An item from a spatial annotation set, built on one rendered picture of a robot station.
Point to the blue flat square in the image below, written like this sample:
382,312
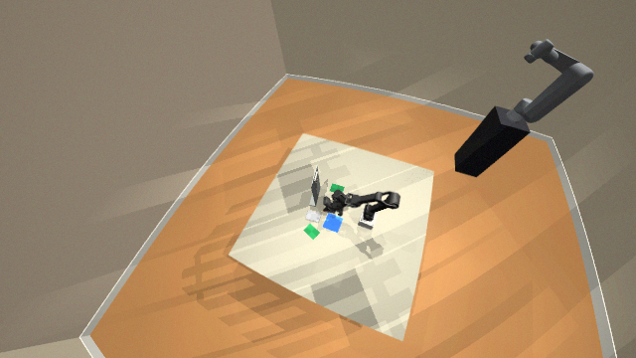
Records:
333,223

